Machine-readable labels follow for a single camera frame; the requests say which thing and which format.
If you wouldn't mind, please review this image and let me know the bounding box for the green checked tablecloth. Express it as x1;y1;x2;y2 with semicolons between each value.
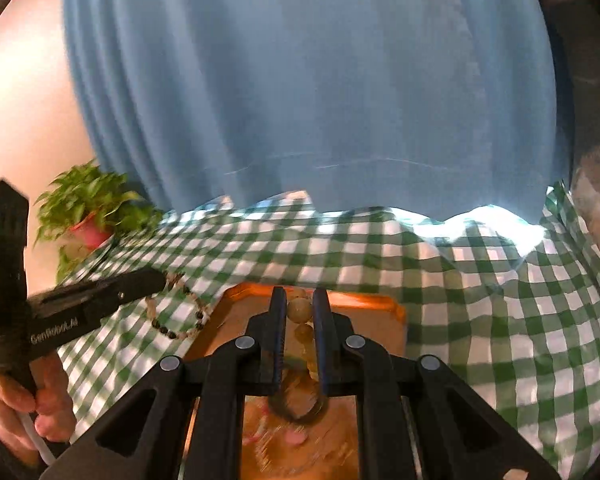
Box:
55;182;600;479

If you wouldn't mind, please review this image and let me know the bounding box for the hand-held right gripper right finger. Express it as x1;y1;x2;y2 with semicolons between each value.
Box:
312;287;563;480

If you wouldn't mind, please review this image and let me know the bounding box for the person's left hand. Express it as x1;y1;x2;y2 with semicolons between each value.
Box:
0;346;77;467

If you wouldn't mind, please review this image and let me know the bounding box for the pink and white bead bracelet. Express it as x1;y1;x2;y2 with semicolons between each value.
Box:
244;419;312;450

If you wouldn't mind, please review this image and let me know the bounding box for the dark reflective panel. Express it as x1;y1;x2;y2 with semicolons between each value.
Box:
522;0;600;283

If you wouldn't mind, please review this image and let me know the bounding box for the blue curtain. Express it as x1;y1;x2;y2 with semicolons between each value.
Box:
62;0;569;224

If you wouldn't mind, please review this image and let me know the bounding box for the white cable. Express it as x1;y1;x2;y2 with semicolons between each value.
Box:
19;411;57;465

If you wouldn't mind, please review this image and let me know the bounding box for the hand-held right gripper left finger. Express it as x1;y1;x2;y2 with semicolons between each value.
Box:
45;286;288;480

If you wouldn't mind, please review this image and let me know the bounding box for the tan bead bracelet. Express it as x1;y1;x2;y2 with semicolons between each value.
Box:
286;287;322;380

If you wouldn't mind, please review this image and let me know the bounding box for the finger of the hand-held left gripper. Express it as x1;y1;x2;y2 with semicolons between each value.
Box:
118;267;167;306

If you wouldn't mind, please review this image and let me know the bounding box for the green potted plant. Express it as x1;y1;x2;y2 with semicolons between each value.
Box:
34;160;164;282

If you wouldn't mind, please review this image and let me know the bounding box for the beige and black bead bracelet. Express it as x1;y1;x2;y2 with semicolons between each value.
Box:
145;272;214;342

